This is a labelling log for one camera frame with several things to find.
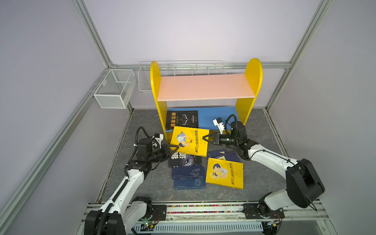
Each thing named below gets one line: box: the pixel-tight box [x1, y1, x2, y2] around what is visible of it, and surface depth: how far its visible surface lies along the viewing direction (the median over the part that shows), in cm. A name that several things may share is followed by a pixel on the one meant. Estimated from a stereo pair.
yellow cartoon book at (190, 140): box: [170, 126, 210, 157], surface depth 81 cm
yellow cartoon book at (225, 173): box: [205, 157, 245, 190], surface depth 84 cm
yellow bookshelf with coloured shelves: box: [150, 58, 263, 143], surface depth 77 cm
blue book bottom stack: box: [171, 164, 207, 190], surface depth 85 cm
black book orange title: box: [165, 110, 199, 129], surface depth 96 cm
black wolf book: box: [168, 151, 203, 168], surface depth 91 cm
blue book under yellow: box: [207, 149, 242, 163], surface depth 94 cm
